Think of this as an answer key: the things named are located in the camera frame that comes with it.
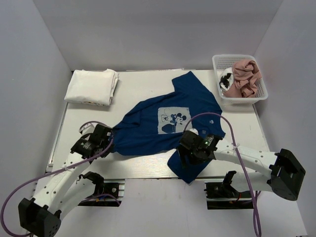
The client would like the blue t shirt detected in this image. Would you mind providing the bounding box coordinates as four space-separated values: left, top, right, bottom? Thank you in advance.
111 71 227 185

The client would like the white t shirt stack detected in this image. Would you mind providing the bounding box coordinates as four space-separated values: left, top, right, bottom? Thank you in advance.
64 69 119 106

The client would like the white black printed t shirt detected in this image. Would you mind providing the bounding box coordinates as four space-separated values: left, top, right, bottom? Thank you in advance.
219 67 235 98

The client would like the pink t shirt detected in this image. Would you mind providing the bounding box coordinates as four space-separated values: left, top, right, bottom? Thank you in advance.
224 59 262 98

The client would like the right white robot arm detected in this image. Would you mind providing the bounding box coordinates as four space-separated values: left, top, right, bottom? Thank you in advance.
177 131 306 201

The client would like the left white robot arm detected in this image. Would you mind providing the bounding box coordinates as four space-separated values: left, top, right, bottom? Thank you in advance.
18 124 114 237

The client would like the white plastic basket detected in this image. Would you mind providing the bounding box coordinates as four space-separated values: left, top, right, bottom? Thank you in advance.
212 54 268 105

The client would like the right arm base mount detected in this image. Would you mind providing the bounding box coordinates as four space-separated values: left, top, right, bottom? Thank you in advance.
204 171 253 210

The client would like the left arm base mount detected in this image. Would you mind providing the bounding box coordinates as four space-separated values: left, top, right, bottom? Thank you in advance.
79 180 125 207

